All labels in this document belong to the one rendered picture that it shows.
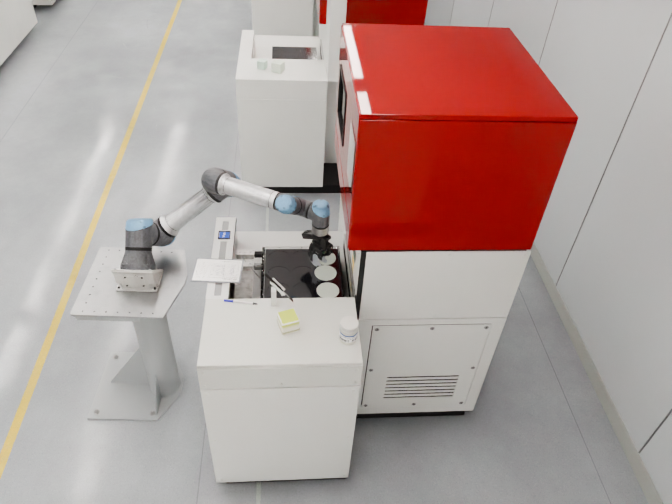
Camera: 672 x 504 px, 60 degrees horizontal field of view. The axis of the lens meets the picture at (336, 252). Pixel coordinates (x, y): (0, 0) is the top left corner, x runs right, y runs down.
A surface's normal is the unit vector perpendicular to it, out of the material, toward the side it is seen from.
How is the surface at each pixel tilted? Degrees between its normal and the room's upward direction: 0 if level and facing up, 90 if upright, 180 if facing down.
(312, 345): 0
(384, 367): 90
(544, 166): 90
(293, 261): 0
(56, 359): 0
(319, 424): 90
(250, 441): 90
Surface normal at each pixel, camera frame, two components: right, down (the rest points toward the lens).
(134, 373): 0.00, 0.66
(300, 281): 0.05, -0.75
